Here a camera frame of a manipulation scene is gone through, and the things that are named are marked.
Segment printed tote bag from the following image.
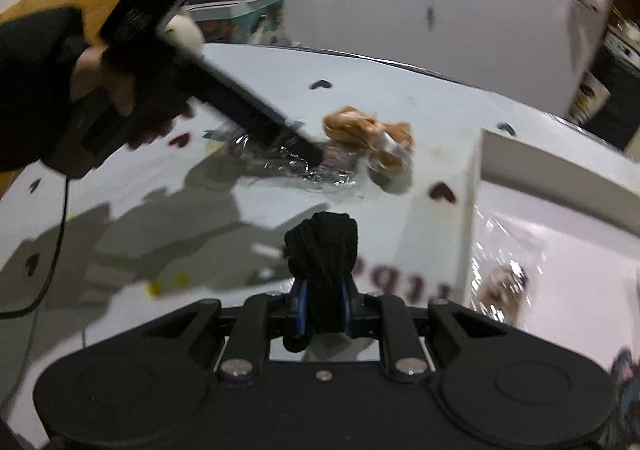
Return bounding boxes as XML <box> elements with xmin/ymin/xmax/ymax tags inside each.
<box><xmin>570</xmin><ymin>73</ymin><xmax>608</xmax><ymax>123</ymax></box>

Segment blue patterned scrunchie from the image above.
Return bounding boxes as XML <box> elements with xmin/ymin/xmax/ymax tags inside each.
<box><xmin>610</xmin><ymin>345</ymin><xmax>640</xmax><ymax>431</ymax></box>

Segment clear bag of rubber bands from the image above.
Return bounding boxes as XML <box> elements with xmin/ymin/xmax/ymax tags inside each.
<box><xmin>470</xmin><ymin>215</ymin><xmax>551</xmax><ymax>331</ymax></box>

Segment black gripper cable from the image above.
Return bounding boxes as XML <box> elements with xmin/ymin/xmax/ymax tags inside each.
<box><xmin>0</xmin><ymin>177</ymin><xmax>68</xmax><ymax>318</ymax></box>

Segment clear packet with black contents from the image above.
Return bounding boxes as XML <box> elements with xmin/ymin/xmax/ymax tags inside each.
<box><xmin>202</xmin><ymin>123</ymin><xmax>373</xmax><ymax>203</ymax></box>

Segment cream cat-shaped bag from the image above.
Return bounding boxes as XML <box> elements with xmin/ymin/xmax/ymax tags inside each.
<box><xmin>160</xmin><ymin>14</ymin><xmax>203</xmax><ymax>56</ymax></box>

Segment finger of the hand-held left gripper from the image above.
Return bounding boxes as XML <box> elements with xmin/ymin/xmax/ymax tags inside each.
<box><xmin>172</xmin><ymin>55</ymin><xmax>326</xmax><ymax>166</ymax></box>

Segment black scrunchie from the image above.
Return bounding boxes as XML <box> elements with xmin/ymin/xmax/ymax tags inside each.
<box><xmin>282</xmin><ymin>211</ymin><xmax>359</xmax><ymax>352</ymax></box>

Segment person's left hand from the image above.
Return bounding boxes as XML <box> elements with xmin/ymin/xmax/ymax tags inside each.
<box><xmin>70</xmin><ymin>46</ymin><xmax>197</xmax><ymax>152</ymax></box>

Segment patterned low cabinet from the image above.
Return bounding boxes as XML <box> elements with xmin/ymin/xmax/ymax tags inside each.
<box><xmin>186</xmin><ymin>0</ymin><xmax>287</xmax><ymax>45</ymax></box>

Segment black fabric bin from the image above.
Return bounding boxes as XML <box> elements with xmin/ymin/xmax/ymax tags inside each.
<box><xmin>590</xmin><ymin>45</ymin><xmax>640</xmax><ymax>151</ymax></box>

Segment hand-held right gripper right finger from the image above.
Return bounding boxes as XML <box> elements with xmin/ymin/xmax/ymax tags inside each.
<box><xmin>340</xmin><ymin>277</ymin><xmax>506</xmax><ymax>378</ymax></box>

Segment white cardboard box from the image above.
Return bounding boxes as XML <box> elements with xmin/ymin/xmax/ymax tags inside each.
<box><xmin>459</xmin><ymin>127</ymin><xmax>640</xmax><ymax>381</ymax></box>

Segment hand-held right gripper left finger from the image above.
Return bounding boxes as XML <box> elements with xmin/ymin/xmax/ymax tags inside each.
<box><xmin>142</xmin><ymin>279</ymin><xmax>307</xmax><ymax>378</ymax></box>

